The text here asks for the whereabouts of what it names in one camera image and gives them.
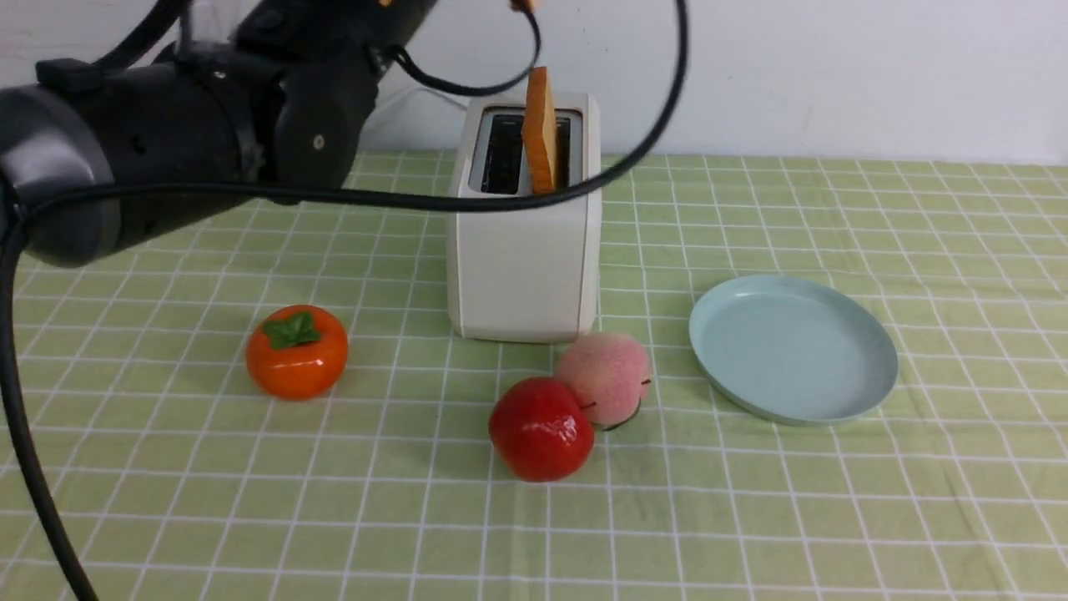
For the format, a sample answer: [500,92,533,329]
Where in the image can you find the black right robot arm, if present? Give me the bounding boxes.
[3,1,435,231]

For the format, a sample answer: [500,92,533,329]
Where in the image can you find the green checkered tablecloth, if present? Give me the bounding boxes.
[14,155,1067,600]

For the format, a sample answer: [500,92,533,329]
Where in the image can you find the red apple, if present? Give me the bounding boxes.
[487,376,595,483]

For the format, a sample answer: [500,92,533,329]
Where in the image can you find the pink peach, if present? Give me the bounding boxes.
[554,331,651,431]

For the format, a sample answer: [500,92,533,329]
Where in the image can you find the orange persimmon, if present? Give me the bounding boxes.
[244,305,350,401]

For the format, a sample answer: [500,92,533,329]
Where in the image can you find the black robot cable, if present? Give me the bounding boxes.
[0,0,689,601]

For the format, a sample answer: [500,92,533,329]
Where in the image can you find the light blue plate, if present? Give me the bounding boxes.
[689,275,899,426]

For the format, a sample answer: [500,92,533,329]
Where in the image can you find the toasted bread slice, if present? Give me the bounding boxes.
[521,66,557,194]

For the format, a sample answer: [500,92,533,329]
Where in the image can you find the white toaster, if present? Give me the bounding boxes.
[446,95,602,345]

